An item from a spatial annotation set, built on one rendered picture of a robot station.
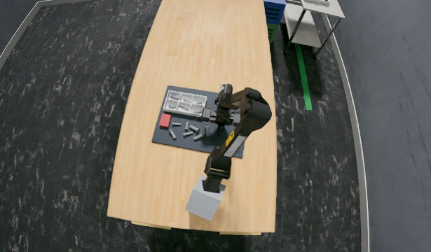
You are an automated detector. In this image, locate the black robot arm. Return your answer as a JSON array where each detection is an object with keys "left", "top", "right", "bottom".
[{"left": 202, "top": 83, "right": 272, "bottom": 194}]

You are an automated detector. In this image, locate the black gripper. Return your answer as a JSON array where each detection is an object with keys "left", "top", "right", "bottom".
[{"left": 201, "top": 108, "right": 240, "bottom": 127}]

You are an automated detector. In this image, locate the red rectangular block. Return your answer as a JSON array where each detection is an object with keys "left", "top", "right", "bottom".
[{"left": 159, "top": 114, "right": 171, "bottom": 128}]

